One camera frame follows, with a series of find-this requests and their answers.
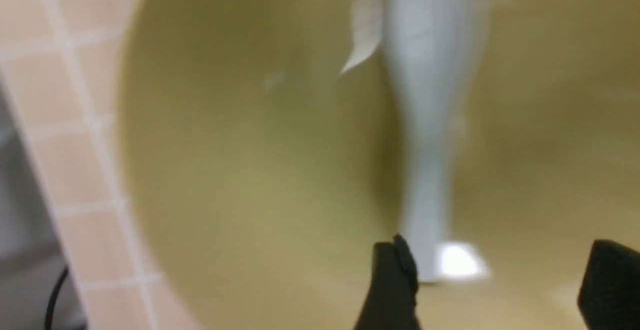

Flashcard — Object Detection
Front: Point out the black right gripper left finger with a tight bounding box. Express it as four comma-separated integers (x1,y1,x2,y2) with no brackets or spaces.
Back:
354,234,422,329

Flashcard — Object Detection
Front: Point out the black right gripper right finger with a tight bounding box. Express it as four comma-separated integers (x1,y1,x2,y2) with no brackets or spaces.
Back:
577,239,640,329

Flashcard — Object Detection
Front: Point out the yellow noodle bowl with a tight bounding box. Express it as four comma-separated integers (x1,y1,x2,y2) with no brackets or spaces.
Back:
118,0,639,329

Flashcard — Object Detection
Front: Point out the pink checkered tablecloth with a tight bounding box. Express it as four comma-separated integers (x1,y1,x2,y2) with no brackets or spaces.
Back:
0,0,199,329

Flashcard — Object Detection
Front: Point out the black cable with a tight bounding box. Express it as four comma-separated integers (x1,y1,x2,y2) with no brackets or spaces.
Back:
44,266,71,330

